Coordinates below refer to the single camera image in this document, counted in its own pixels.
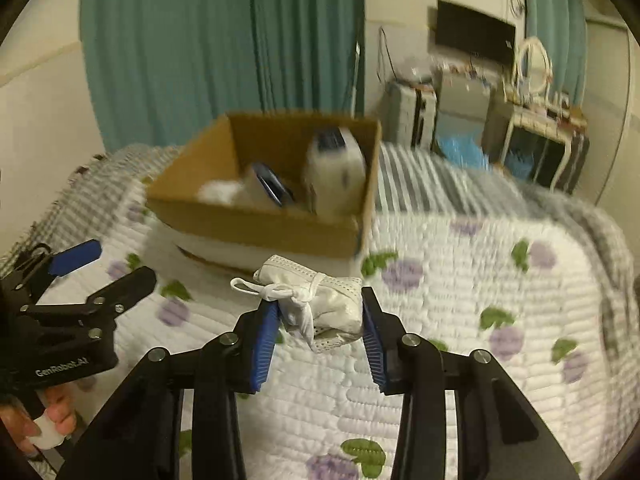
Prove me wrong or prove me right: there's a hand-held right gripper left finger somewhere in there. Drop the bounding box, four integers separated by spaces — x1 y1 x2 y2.
60 302 281 480

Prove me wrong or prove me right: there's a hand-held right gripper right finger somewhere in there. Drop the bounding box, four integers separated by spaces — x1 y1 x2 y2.
361 287 583 480

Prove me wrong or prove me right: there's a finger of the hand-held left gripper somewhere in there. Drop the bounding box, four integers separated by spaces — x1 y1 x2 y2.
10 239 103 306
22 266 158 341

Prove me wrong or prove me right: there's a brown cardboard box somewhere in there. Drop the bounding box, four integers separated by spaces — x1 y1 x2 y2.
145 112 383 273

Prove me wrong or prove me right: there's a white knotted sock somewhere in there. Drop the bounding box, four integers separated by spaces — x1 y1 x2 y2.
197 177 251 206

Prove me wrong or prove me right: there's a dark blue tissue pack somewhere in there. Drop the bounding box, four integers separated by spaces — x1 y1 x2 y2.
245 162 297 209

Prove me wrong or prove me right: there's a small pale tissue packet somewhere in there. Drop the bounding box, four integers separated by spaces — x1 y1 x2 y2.
304 127 365 217

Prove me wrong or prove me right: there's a person's left hand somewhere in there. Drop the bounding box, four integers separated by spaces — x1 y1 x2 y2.
0 387 78 458

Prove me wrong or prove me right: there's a white floral quilt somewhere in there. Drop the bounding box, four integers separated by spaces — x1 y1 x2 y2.
37 180 616 480

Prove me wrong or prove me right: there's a wide teal curtain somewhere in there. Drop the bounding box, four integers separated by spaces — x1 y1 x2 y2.
80 0 261 153

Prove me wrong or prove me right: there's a white suitcase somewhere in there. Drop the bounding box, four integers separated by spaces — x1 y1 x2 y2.
380 80 437 148

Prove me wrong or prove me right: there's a small grey fridge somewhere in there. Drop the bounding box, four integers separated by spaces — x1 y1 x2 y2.
432 67 496 153

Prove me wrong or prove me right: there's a thin white pole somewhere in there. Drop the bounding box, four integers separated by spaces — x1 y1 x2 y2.
352 42 362 113

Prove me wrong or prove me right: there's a clear plastic bag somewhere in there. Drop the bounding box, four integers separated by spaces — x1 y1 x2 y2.
400 57 436 86

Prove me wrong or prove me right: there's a white dressing table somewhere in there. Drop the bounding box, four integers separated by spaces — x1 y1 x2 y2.
492 92 591 196

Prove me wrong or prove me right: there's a white oval mirror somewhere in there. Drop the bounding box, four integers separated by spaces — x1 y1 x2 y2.
512 36 553 103

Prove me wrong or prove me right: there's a narrow teal curtain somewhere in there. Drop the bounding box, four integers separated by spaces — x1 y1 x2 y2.
520 0 588 111

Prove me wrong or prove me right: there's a hanging wall cable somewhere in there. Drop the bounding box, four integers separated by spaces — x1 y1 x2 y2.
376 26 397 84

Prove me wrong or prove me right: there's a black wall television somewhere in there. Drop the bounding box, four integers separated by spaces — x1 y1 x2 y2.
435 0 517 66

